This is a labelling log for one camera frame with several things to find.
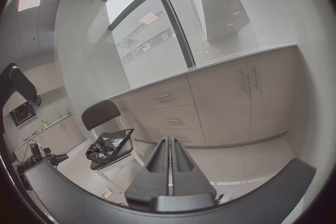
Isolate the window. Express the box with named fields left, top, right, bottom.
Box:
left=105, top=0, right=300, bottom=93

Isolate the black plastic bag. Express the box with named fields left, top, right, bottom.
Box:
left=85, top=128, right=135, bottom=164

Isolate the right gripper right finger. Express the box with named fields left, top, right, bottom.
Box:
left=171, top=136, right=218, bottom=213

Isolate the grey chair with white legs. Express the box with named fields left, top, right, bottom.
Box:
left=81, top=99, right=145, bottom=184

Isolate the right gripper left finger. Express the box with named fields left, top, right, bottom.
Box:
left=125, top=136, right=171, bottom=212

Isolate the black plastic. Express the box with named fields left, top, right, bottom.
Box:
left=215, top=194, right=231, bottom=204

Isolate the beige kitchen counter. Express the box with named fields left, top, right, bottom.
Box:
left=13, top=112, right=88, bottom=158

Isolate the beige cabinet with drawers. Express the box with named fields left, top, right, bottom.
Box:
left=104, top=45, right=300, bottom=148

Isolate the black built-in oven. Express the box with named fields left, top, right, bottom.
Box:
left=10, top=103, right=37, bottom=127

